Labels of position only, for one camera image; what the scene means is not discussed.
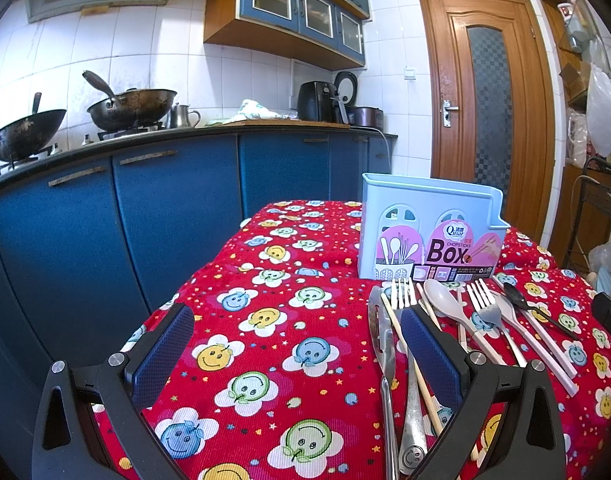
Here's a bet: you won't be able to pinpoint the wooden wall shelf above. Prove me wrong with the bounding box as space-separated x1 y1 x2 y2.
541 0 611 272

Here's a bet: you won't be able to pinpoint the black metal rack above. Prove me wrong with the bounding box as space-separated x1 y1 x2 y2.
563 156 611 273

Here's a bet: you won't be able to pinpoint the right black wok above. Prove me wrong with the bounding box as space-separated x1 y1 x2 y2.
82 70 176 132

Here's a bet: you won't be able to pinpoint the light blue utensil box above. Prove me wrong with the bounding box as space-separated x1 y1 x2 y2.
357 172 508 282

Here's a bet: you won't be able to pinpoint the black air fryer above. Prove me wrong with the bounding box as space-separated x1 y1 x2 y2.
297 80 337 122

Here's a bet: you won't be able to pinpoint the white plastic fork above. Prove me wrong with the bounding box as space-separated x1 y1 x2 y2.
488 292 579 396

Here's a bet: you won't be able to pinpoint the white cloth on counter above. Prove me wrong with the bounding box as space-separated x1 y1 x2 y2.
225 99 285 124

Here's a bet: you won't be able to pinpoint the black wok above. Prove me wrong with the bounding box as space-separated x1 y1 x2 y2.
0 92 67 162
82 70 176 132

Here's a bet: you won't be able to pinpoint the steel kettle pitcher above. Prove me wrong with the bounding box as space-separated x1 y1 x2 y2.
168 103 202 129

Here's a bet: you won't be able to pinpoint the blue wall cabinet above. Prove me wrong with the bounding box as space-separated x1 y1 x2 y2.
204 0 369 70

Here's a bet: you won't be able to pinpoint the steel fork patterned handle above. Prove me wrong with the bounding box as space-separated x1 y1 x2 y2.
390 276 429 476

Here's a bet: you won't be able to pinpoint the beige plastic spoon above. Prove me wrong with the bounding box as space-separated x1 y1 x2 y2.
424 278 505 365

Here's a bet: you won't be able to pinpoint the steel butter knife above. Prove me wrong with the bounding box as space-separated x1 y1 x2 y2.
368 286 399 480

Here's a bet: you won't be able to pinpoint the left black wok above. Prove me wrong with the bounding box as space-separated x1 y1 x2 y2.
0 92 67 162

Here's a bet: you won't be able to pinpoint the red smiley flower tablecloth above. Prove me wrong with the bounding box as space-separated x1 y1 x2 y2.
144 200 611 479

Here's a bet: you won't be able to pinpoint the black spoon white handle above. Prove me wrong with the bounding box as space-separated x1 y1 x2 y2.
503 283 577 378

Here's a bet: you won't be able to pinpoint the wooden door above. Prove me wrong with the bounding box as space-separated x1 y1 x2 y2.
420 0 555 240

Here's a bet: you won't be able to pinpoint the white plastic bag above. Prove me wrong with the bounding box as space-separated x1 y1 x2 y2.
586 64 611 157

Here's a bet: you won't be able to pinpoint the blue lower kitchen cabinets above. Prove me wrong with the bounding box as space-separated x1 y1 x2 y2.
0 126 393 479

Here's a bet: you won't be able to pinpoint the wooden chopstick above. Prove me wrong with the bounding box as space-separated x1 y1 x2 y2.
416 280 468 351
379 292 483 463

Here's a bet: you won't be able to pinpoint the steel fork white handle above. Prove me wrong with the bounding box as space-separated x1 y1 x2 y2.
467 280 528 367

